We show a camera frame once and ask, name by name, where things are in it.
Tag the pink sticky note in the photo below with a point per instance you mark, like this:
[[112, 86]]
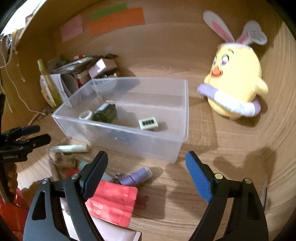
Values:
[[72, 28]]

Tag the red white marker pen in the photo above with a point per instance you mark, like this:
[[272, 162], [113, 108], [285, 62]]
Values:
[[79, 57]]

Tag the cream mahjong tile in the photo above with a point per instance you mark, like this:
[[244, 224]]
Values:
[[148, 123]]

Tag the green sticky note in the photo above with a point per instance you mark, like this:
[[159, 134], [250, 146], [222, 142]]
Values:
[[108, 11]]

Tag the person's left hand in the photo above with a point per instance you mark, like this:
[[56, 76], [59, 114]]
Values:
[[12, 179]]

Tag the white tape roll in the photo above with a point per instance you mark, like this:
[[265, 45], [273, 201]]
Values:
[[86, 115]]

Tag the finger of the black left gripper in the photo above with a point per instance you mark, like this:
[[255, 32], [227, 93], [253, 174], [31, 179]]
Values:
[[27, 146]]

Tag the dark green spray bottle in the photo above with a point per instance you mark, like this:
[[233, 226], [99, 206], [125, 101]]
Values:
[[106, 113]]

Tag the small pink white box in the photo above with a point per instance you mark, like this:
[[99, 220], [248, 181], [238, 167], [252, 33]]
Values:
[[101, 66]]

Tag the white paper boxes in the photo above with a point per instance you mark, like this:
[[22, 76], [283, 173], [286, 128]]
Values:
[[66, 85]]

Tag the lilac small bottle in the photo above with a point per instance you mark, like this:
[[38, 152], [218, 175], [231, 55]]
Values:
[[137, 178]]

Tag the yellow-green spray bottle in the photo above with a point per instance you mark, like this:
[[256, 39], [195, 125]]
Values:
[[52, 88]]

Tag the stack of papers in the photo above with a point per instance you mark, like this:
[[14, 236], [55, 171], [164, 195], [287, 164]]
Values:
[[81, 63]]

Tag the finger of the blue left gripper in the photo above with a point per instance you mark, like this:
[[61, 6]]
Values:
[[16, 133]]

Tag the pale green tube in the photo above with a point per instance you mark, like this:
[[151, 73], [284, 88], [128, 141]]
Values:
[[70, 149]]

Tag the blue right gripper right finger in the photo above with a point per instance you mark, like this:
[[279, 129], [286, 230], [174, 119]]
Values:
[[214, 191]]

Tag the yellow chick plush toy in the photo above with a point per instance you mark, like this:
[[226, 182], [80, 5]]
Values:
[[235, 79]]

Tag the clear plastic storage box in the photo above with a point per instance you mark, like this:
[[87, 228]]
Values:
[[135, 98]]

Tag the orange sticky note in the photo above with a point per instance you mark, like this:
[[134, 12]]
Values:
[[121, 19]]

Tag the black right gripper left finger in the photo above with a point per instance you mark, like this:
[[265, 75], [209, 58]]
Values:
[[78, 189]]

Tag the red foil pouch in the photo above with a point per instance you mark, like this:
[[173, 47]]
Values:
[[113, 203]]

